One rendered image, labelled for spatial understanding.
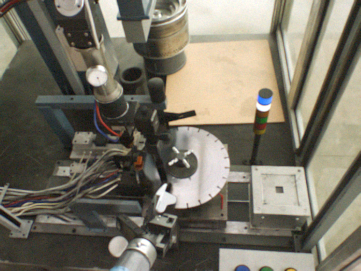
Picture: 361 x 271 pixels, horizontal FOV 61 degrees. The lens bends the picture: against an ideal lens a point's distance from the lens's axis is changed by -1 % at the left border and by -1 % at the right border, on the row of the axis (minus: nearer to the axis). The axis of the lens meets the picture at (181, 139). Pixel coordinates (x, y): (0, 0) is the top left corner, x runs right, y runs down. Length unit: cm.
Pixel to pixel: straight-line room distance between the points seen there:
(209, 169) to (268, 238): 33
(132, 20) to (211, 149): 51
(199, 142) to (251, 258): 43
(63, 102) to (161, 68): 59
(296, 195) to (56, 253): 89
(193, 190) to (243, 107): 60
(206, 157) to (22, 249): 78
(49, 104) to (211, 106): 72
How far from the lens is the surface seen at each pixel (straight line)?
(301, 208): 110
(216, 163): 108
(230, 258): 101
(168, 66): 164
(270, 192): 110
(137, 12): 105
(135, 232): 83
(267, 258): 102
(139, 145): 127
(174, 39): 151
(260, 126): 110
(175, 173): 106
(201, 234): 118
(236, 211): 122
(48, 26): 139
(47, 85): 187
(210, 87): 159
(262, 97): 99
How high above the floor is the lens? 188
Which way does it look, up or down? 54 degrees down
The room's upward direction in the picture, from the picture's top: 9 degrees counter-clockwise
